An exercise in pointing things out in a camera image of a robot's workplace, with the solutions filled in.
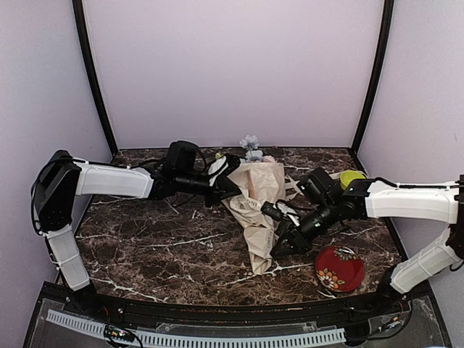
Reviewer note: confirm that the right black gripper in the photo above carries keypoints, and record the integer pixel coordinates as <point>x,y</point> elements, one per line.
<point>299,245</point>

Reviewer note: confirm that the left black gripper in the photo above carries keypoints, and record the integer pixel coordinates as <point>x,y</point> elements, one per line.
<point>222,190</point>

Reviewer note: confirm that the white printed ribbon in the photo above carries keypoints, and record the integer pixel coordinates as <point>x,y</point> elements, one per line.
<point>291,191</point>

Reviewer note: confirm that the beige wrapping paper sheet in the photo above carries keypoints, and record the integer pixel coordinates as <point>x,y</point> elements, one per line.
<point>259,182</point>

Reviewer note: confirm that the blue fake flower stem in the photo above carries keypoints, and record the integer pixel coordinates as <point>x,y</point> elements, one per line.
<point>250,144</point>

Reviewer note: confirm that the pink fake rose stem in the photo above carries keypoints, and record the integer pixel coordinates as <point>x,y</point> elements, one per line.
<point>269,159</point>

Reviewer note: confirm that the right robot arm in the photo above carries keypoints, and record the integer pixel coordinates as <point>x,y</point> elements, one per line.
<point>425,205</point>

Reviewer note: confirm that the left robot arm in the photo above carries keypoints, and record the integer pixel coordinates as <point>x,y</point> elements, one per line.
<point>66,180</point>

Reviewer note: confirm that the red floral plate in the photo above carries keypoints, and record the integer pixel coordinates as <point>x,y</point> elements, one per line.
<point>339,269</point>

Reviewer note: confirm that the yellow-green cup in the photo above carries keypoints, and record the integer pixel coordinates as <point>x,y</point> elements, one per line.
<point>349,176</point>

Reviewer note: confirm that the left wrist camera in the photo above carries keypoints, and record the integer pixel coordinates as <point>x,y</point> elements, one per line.
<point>222,166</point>

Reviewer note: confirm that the left black frame post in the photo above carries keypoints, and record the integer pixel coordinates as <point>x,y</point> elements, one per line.
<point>91,73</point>

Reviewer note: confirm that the black frame post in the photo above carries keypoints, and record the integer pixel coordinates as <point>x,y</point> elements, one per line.
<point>375,76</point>
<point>91,73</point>

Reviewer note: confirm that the black front table rail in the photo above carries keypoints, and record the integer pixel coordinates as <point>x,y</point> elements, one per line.
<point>339,312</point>

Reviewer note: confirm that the white slotted cable duct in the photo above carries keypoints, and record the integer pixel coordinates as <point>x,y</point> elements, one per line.
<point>194,336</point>

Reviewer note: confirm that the right black frame post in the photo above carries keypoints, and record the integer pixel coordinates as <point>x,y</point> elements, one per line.
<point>375,76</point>

